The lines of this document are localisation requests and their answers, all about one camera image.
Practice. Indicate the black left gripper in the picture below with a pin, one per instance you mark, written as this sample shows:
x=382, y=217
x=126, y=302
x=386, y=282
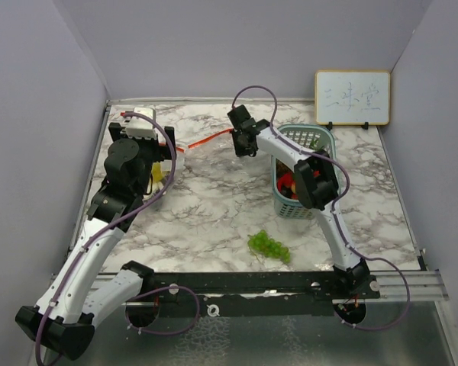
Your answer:
x=162, y=152

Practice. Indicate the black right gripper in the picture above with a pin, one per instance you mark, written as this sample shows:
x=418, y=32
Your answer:
x=241, y=153

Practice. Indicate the yellow starfruit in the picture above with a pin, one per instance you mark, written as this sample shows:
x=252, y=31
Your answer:
x=159, y=175

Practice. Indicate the green grape bunch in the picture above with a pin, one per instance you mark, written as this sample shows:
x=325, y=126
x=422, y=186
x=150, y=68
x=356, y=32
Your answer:
x=263, y=244

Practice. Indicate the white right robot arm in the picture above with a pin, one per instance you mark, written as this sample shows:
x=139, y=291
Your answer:
x=351, y=270

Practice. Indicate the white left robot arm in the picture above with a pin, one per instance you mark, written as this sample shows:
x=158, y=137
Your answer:
x=64, y=319

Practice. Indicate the light blue plastic basket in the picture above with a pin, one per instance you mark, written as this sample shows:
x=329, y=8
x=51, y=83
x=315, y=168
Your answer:
x=315, y=177

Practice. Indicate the small whiteboard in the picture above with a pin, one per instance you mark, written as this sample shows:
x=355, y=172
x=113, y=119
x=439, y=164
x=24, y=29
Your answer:
x=352, y=97

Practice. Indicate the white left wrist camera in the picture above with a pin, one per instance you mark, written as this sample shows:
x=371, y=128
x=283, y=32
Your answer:
x=139, y=124

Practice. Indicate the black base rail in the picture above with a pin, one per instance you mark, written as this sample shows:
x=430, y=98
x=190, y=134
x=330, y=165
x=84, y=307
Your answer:
x=245, y=294

